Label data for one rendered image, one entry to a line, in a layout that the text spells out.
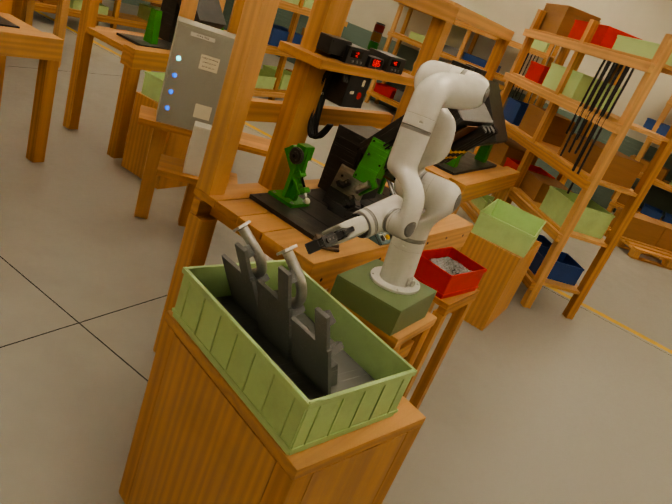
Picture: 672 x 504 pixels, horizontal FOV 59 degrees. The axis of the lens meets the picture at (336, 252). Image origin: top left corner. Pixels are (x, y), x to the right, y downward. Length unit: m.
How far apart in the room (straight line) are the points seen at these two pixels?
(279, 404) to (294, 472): 0.16
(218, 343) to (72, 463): 0.98
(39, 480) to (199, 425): 0.78
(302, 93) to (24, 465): 1.82
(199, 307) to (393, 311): 0.66
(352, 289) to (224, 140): 0.84
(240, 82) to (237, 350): 1.18
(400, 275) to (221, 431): 0.83
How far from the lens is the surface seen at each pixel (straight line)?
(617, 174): 5.24
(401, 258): 2.09
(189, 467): 1.93
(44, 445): 2.55
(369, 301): 2.06
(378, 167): 2.76
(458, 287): 2.69
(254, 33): 2.40
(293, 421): 1.49
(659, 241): 9.47
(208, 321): 1.71
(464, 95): 1.79
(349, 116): 3.24
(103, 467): 2.49
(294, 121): 2.75
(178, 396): 1.91
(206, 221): 2.63
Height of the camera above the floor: 1.82
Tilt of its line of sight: 23 degrees down
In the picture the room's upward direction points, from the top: 21 degrees clockwise
